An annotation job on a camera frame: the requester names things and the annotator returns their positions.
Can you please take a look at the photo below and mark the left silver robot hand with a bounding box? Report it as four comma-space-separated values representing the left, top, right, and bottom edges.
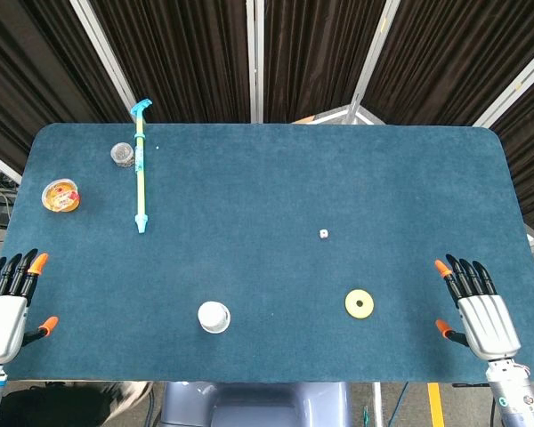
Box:
0, 248, 60, 365

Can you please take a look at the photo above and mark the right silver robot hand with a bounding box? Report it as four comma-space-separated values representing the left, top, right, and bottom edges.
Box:
434, 254, 522, 359

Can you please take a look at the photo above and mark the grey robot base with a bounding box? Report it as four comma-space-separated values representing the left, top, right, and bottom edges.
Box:
158, 380, 353, 427

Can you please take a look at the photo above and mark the orange jelly cup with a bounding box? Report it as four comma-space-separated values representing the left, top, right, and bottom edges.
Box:
42, 177, 82, 214

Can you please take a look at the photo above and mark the blue yellow water squirter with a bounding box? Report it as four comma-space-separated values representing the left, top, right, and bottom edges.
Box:
129, 98, 154, 235

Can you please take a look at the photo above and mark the white plastic cup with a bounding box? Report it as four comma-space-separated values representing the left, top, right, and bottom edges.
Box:
197, 301, 231, 334

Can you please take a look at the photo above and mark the blue felt table mat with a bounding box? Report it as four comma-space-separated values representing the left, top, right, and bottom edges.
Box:
0, 122, 534, 383

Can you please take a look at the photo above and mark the dark folding screen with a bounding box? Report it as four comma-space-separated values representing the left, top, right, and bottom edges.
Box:
0, 0, 534, 237

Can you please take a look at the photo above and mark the yellow ring disc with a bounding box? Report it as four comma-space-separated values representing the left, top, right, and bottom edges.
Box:
344, 288, 376, 319

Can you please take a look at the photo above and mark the white metal frame stand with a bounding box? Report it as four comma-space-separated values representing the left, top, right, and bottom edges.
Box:
288, 105, 386, 125

